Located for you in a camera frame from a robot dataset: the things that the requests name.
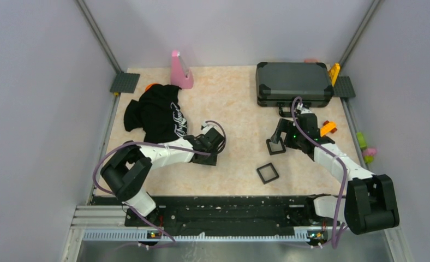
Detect black square frame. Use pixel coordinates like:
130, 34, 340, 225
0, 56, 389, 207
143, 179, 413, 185
266, 138, 286, 156
256, 163, 279, 184

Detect black printed t-shirt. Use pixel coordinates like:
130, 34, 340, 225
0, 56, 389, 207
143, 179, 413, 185
123, 84, 188, 144

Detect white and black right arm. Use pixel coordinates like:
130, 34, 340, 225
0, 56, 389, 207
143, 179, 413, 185
269, 110, 400, 235

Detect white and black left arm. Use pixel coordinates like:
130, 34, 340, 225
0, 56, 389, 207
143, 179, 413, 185
99, 130, 225, 226

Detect orange toy car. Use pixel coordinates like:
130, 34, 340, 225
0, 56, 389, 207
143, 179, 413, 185
320, 121, 337, 137

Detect black hard carrying case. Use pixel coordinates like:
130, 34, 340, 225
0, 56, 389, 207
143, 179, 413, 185
255, 62, 335, 118

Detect dark grey baseplate right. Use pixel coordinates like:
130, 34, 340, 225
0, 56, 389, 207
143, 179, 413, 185
333, 76, 356, 98

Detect dark grey baseplate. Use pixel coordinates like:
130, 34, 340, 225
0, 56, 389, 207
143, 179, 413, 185
110, 72, 141, 93
333, 76, 356, 98

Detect pink wedge stand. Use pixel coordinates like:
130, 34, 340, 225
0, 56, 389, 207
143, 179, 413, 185
170, 50, 194, 89

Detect yellow toy piece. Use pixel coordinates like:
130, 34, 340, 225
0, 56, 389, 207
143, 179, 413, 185
328, 63, 341, 86

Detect pink toy block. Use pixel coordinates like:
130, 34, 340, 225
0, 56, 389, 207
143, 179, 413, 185
362, 148, 378, 164

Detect dark grey baseplate left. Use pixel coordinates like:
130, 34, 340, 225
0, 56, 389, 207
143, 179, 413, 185
110, 72, 141, 93

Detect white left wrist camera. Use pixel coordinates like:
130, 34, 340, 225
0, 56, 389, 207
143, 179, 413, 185
201, 126, 224, 144

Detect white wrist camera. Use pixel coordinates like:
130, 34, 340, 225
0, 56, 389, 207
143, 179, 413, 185
201, 126, 224, 144
296, 103, 313, 115

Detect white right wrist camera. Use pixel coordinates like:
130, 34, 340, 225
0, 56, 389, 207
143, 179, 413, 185
296, 103, 313, 115

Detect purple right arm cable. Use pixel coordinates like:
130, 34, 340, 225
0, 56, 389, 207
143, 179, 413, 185
290, 96, 349, 250

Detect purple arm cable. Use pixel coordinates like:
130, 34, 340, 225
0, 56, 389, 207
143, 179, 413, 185
290, 96, 349, 250
92, 120, 228, 250

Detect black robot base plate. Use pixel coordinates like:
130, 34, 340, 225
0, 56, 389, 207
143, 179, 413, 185
92, 195, 346, 238

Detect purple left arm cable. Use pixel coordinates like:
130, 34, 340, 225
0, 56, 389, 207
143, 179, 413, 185
92, 120, 228, 250

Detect aluminium frame rail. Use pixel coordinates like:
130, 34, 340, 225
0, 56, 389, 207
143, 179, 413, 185
70, 204, 401, 243

